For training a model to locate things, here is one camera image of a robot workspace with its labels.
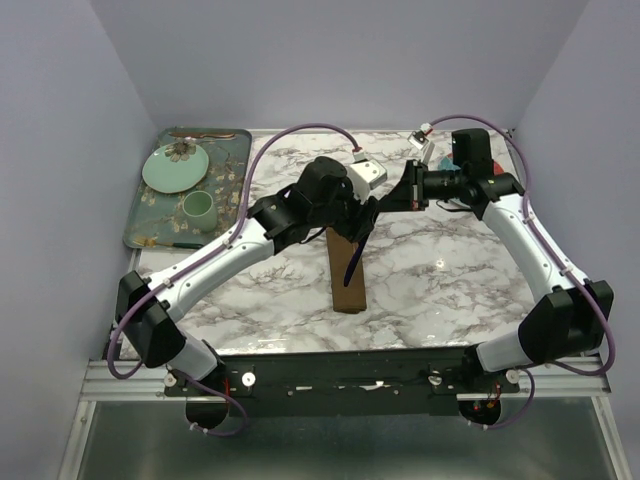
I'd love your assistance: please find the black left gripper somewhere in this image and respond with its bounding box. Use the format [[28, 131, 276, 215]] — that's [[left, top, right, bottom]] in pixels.
[[310, 176, 380, 244]]

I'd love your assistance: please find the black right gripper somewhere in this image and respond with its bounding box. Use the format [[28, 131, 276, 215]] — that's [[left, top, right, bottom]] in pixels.
[[378, 159, 465, 213]]

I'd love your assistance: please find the blue handled knife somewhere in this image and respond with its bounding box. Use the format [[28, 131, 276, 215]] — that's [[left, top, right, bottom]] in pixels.
[[343, 235, 369, 287]]

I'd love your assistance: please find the brown fabric napkin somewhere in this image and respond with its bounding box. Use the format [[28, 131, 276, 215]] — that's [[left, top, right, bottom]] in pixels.
[[326, 229, 367, 314]]

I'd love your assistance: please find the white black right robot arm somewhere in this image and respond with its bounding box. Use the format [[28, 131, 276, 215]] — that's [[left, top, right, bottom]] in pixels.
[[379, 128, 614, 392]]

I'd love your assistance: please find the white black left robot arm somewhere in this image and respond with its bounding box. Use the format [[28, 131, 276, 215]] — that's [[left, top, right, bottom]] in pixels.
[[112, 156, 387, 395]]

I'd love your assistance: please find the red and teal plate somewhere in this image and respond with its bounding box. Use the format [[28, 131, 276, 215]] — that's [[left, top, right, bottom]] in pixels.
[[437, 154, 504, 175]]

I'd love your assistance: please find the mint green cup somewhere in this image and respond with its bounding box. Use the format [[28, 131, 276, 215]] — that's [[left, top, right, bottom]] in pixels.
[[183, 191, 218, 233]]

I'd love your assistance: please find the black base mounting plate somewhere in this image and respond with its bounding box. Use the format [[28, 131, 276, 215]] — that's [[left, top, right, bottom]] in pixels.
[[164, 347, 520, 426]]

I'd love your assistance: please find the mint green floral plate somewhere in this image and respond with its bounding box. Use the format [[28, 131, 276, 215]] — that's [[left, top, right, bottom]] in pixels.
[[142, 140, 209, 194]]

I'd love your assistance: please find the copper spoon on tray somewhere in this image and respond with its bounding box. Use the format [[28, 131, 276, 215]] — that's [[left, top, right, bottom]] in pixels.
[[169, 131, 235, 141]]

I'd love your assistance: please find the teal floral serving tray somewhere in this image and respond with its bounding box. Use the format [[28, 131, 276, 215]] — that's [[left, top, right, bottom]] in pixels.
[[123, 127, 252, 248]]

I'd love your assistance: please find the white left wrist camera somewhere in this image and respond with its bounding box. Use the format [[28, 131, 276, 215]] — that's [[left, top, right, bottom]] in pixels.
[[346, 160, 387, 198]]

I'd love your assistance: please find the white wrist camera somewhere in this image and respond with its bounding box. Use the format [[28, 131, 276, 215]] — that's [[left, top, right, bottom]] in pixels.
[[408, 130, 435, 164], [346, 160, 387, 198]]

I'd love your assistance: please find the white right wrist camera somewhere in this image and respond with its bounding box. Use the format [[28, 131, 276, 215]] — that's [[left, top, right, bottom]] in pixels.
[[408, 130, 435, 164]]

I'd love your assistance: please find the gold fork green handle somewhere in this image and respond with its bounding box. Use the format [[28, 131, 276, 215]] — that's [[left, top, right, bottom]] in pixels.
[[133, 238, 204, 250]]

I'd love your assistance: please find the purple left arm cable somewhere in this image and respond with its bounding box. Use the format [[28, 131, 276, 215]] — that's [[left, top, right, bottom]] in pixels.
[[108, 122, 364, 437]]

